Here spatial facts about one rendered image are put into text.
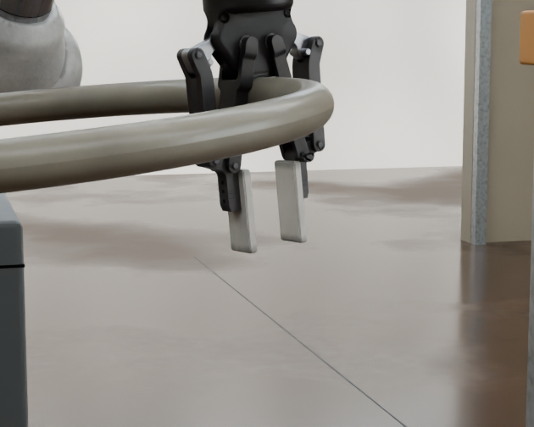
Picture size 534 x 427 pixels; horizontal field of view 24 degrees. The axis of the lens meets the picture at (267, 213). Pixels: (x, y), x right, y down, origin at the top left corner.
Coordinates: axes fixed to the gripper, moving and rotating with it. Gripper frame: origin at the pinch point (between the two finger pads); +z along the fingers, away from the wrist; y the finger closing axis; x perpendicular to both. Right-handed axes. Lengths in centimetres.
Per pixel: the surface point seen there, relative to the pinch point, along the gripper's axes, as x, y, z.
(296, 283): -338, -241, 95
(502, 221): -366, -393, 95
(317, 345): -247, -183, 94
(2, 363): -68, -1, 26
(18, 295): -67, -4, 17
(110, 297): -357, -162, 88
